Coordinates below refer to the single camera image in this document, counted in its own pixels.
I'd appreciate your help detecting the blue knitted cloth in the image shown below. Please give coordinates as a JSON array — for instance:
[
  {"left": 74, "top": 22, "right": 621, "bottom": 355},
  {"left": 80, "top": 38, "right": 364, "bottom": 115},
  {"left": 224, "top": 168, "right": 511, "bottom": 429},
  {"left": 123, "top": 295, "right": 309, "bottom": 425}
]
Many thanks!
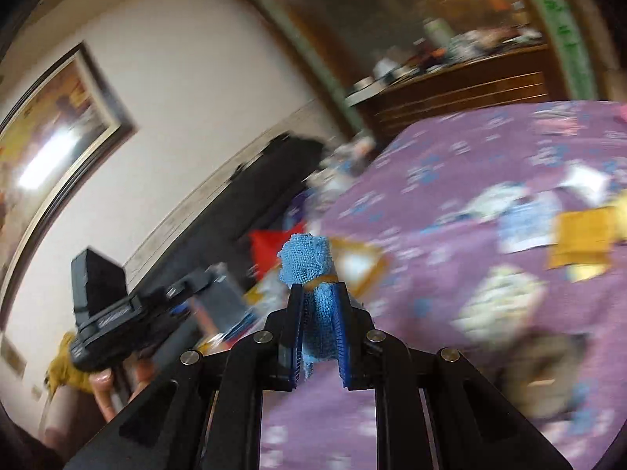
[{"left": 277, "top": 233, "right": 338, "bottom": 379}]

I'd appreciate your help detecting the person left hand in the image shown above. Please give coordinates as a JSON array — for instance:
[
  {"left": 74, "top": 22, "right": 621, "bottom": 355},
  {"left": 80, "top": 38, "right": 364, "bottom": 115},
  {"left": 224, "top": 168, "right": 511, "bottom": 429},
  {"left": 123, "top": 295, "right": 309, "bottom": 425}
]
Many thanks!
[{"left": 89, "top": 355, "right": 156, "bottom": 423}]

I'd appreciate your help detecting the black electric motor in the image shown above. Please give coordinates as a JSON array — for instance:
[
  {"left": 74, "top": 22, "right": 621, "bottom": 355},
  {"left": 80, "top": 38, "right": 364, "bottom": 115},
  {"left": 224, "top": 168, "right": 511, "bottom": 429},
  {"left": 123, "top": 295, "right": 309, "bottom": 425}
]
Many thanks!
[{"left": 500, "top": 332, "right": 587, "bottom": 420}]

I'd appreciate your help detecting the black leather sofa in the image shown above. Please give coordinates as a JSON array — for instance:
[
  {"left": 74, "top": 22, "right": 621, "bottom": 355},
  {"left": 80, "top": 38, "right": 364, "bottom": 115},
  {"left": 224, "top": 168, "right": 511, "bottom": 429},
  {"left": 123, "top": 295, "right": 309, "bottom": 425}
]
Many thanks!
[{"left": 130, "top": 133, "right": 324, "bottom": 293}]

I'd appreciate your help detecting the white foam box yellow tape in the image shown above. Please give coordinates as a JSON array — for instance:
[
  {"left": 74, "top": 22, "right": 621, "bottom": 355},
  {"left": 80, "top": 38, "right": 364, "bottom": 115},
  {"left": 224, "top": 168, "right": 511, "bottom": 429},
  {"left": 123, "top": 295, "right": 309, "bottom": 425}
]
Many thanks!
[{"left": 244, "top": 237, "right": 391, "bottom": 314}]

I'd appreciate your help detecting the red gift bag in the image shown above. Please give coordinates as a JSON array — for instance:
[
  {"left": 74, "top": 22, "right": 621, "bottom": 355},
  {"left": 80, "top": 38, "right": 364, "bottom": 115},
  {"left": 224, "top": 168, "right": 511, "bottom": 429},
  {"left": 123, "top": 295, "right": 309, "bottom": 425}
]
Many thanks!
[{"left": 250, "top": 222, "right": 305, "bottom": 280}]

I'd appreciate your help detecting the framed painting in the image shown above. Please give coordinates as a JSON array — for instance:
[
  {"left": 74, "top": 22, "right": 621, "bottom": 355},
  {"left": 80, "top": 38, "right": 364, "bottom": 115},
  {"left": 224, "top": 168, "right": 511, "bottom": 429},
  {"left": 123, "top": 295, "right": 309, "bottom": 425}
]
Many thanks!
[{"left": 1, "top": 43, "right": 134, "bottom": 319}]

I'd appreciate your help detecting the purple floral tablecloth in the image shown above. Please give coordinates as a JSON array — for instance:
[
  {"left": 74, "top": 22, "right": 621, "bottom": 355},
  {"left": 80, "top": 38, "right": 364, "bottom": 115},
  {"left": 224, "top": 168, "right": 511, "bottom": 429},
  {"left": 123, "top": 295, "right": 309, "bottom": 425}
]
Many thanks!
[{"left": 259, "top": 99, "right": 627, "bottom": 470}]

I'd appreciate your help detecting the wooden brick counter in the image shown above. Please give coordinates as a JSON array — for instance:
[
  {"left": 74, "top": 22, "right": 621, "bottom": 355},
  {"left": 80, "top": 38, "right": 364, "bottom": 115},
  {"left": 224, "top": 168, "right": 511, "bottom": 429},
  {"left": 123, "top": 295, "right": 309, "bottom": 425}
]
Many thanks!
[{"left": 355, "top": 45, "right": 566, "bottom": 137}]

